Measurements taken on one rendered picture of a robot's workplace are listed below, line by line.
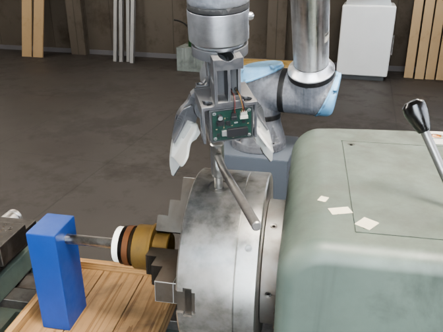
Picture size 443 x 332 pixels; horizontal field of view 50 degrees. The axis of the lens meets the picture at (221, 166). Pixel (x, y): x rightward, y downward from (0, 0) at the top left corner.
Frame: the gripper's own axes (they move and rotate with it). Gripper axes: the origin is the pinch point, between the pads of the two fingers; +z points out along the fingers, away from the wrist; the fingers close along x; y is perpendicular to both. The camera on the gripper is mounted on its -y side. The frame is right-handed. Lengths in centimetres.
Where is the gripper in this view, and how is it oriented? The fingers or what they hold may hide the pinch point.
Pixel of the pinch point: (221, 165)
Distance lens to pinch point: 72.0
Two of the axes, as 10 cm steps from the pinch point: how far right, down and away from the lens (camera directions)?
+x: 9.8, -1.4, 1.5
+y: 2.1, 5.4, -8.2
